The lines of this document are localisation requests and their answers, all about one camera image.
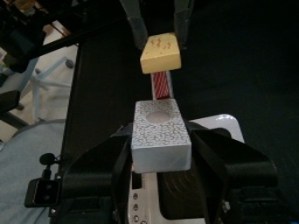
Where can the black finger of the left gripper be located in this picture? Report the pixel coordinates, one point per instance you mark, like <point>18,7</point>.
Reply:
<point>182,17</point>
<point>137,20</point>

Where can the small black camera on mount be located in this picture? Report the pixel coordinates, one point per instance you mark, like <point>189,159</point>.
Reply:
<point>43,189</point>

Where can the white crackle-pattern rice block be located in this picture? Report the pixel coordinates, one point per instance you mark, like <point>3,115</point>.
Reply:
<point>161,140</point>

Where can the black office chair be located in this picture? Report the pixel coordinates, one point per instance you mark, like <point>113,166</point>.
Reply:
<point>9,108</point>

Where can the red white striped toy box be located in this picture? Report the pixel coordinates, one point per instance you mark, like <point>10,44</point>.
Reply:
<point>161,84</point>

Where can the light blue chair base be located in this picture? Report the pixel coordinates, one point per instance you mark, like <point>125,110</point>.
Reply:
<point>43,81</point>

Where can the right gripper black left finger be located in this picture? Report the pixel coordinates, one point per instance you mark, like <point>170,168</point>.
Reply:
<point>94,172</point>

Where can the white toy stove black cooktop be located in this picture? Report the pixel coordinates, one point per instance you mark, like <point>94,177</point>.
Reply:
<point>222,124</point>

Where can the black frame bar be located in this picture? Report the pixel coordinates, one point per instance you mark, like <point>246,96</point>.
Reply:
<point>82,33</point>

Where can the blue grey cloth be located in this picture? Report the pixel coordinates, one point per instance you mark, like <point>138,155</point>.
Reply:
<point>27,151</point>

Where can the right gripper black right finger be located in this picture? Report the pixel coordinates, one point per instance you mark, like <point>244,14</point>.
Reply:
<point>241,172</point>

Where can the yellow toy cheese block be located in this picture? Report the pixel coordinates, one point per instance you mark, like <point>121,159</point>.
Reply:
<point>161,57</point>

